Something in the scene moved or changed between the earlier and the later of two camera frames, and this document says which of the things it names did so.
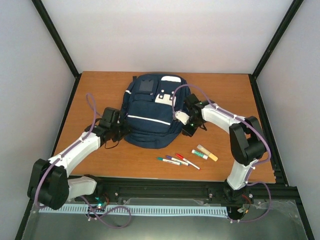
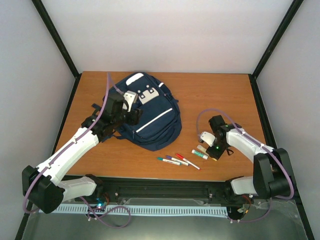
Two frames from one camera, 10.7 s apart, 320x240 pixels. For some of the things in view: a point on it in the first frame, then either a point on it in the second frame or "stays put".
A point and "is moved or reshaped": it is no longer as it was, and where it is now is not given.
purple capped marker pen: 176,160 stays put
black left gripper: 127,130 -> 136,117
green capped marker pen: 162,159 stays put
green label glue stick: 200,154 stays put
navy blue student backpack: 147,105 is moved or reshaped
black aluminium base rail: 113,188 stays put
